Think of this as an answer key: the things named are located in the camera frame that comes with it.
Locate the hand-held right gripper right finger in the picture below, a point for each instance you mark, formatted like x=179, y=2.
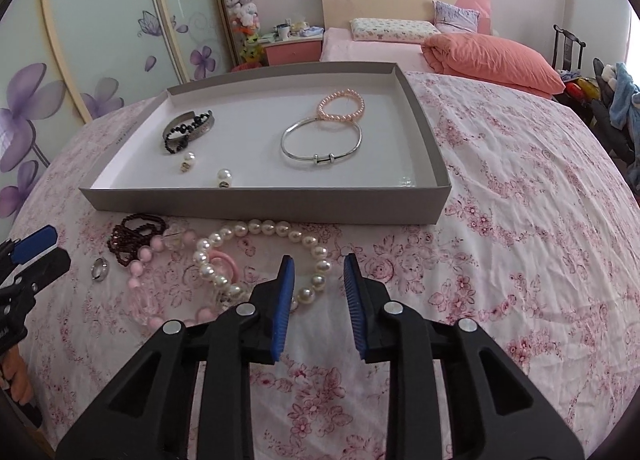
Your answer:
x=354, y=305

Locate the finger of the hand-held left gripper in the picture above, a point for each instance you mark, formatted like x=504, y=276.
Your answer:
x=45, y=265
x=32, y=242

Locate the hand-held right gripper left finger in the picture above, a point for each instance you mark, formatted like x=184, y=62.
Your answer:
x=282, y=310

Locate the pearl earring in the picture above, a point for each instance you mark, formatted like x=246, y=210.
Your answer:
x=188, y=160
x=223, y=178

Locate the thin silver bangle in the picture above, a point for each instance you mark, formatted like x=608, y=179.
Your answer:
x=350, y=150

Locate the grey cardboard box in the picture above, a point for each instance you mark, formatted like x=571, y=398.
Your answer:
x=260, y=140

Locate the wide silver cuff bangle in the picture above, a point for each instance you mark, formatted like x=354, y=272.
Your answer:
x=205, y=123

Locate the person's left hand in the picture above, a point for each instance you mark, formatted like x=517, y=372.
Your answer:
x=17, y=375

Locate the flower-print sliding wardrobe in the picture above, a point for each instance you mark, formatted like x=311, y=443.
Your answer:
x=100, y=15

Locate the pink bed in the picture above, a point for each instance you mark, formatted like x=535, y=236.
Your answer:
x=375, y=48

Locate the pink nightstand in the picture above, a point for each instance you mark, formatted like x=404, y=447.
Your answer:
x=292, y=50

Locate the floral print pillow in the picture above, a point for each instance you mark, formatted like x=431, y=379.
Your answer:
x=395, y=30

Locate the white cup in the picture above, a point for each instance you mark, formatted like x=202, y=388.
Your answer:
x=283, y=32

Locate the folded orange duvet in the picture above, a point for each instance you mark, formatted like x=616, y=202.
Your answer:
x=490, y=60

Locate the clear tube of plush toys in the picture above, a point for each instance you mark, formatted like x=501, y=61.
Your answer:
x=242, y=15

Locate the purple pillow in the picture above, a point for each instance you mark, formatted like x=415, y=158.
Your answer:
x=457, y=15

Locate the dark office chair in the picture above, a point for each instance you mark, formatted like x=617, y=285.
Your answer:
x=612, y=135

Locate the dark wooden chair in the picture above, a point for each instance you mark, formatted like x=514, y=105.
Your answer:
x=567, y=48

